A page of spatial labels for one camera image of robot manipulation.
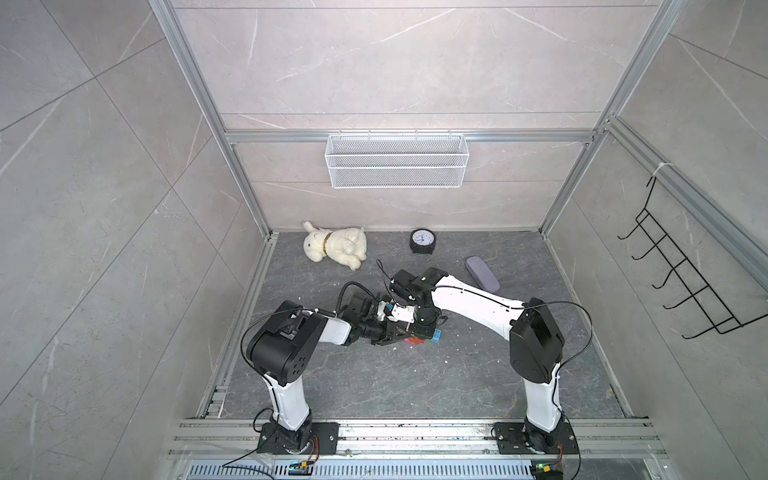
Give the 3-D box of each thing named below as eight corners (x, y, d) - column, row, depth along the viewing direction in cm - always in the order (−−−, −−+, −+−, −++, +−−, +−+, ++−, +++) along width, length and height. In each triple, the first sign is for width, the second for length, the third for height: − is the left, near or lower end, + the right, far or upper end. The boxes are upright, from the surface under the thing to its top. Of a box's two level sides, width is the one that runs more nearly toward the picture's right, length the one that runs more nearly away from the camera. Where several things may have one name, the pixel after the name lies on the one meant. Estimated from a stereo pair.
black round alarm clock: (410, 253, 115) (410, 247, 113) (409, 234, 122) (409, 228, 119) (436, 253, 115) (437, 247, 113) (433, 234, 122) (434, 228, 119)
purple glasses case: (485, 296, 103) (488, 291, 100) (462, 264, 112) (464, 258, 109) (499, 291, 104) (502, 285, 102) (475, 259, 113) (478, 254, 111)
